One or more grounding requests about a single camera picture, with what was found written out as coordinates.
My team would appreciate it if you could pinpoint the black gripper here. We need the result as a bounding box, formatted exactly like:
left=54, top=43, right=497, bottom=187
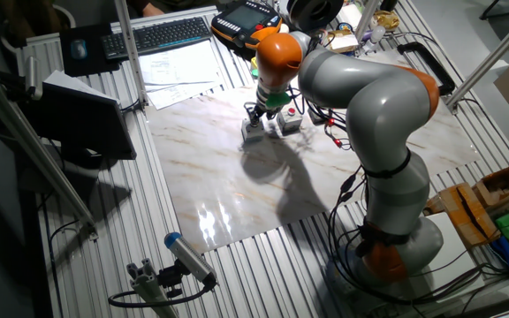
left=247, top=99, right=283, bottom=131

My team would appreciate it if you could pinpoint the grey box green button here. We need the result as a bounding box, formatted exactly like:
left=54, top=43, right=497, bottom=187
left=240, top=117, right=266, bottom=145

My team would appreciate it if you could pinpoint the bystander bare hand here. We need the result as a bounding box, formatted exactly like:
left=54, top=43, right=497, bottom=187
left=141, top=1, right=166, bottom=18

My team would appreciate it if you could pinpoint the white marble pattern mat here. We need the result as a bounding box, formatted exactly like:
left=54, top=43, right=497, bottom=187
left=145, top=50, right=483, bottom=255

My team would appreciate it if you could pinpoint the stack of printed papers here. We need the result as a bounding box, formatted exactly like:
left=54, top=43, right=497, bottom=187
left=138, top=39, right=224, bottom=110

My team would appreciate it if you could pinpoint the black orange teach pendant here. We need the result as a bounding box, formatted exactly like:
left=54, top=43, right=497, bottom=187
left=210, top=0, right=284, bottom=51

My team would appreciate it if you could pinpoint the white yellow carton box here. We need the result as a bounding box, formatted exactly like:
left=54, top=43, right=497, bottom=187
left=324, top=28, right=360, bottom=54

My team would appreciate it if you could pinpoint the black round spool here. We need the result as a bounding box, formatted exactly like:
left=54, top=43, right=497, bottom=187
left=287, top=0, right=346, bottom=34

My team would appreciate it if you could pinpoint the black computer keyboard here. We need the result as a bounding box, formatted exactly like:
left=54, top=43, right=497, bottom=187
left=101, top=16, right=214, bottom=61

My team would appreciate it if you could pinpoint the gold round object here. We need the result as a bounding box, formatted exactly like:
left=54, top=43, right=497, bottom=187
left=371, top=9, right=400, bottom=32

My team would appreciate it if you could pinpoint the black mouse pad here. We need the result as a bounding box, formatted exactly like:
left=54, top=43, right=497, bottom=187
left=58, top=22, right=121, bottom=78

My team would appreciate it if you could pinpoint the black computer monitor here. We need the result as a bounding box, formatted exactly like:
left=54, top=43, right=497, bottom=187
left=24, top=81, right=138, bottom=161

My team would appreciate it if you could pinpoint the grey computer mouse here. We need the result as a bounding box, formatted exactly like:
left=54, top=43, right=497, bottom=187
left=70, top=38, right=88, bottom=61

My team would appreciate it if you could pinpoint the flat orange cardboard box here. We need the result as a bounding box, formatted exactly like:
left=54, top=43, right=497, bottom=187
left=426, top=181, right=501, bottom=247

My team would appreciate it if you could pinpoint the open brown cardboard box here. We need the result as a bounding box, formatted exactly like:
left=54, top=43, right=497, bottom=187
left=473, top=163, right=509, bottom=208

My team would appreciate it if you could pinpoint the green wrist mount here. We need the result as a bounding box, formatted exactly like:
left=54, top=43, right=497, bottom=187
left=250, top=68, right=292, bottom=110

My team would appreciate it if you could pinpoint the aluminium frame post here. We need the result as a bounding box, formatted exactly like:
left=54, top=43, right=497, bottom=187
left=444, top=2, right=509, bottom=111
left=113, top=0, right=149, bottom=107
left=353, top=0, right=382, bottom=43

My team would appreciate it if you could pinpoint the silver camera blue end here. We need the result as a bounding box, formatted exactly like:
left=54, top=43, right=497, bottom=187
left=163, top=231, right=218, bottom=286

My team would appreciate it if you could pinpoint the black camera bracket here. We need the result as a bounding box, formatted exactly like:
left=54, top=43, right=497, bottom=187
left=156, top=259, right=189, bottom=299

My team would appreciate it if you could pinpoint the black handle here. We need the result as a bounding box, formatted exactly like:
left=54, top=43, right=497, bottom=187
left=396, top=41, right=457, bottom=97

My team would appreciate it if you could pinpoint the short aluminium profile mount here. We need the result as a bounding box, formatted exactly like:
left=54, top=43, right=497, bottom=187
left=125, top=258, right=180, bottom=318

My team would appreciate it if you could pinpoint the black camera cable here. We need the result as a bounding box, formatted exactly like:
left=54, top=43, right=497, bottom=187
left=107, top=276, right=218, bottom=309

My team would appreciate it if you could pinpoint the silver cylindrical camera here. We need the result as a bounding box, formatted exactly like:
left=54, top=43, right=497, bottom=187
left=24, top=55, right=43, bottom=101

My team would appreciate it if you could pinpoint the slanted aluminium frame beam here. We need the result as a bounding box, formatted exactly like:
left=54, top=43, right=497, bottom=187
left=0, top=60, right=99, bottom=240

